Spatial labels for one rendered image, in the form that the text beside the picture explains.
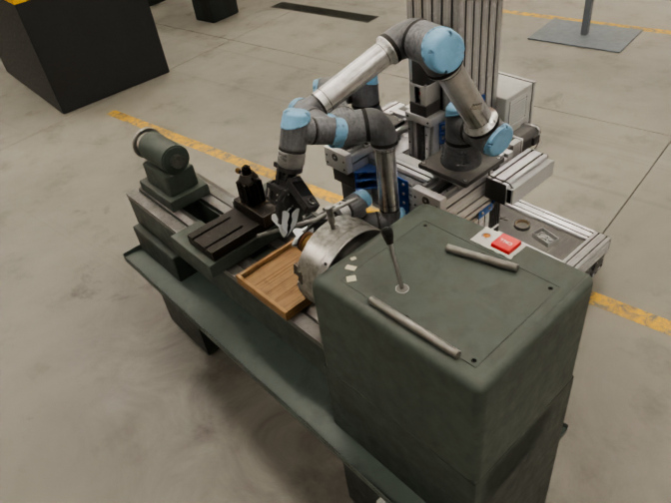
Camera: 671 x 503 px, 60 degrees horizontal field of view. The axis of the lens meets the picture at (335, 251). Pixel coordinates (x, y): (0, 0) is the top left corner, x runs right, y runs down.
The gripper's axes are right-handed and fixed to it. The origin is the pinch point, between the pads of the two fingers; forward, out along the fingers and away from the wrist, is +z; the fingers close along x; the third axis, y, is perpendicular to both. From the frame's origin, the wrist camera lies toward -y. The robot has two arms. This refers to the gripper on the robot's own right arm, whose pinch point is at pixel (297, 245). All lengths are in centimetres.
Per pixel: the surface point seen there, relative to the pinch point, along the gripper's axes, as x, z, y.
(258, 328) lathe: -54, 10, 27
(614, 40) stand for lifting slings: -106, -468, 123
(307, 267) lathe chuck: 7.4, 10.0, -19.6
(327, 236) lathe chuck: 14.7, 1.1, -20.1
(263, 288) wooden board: -19.7, 11.4, 10.7
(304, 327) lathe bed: -21.8, 12.4, -14.1
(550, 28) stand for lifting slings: -106, -465, 189
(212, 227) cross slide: -11.3, 8.0, 47.6
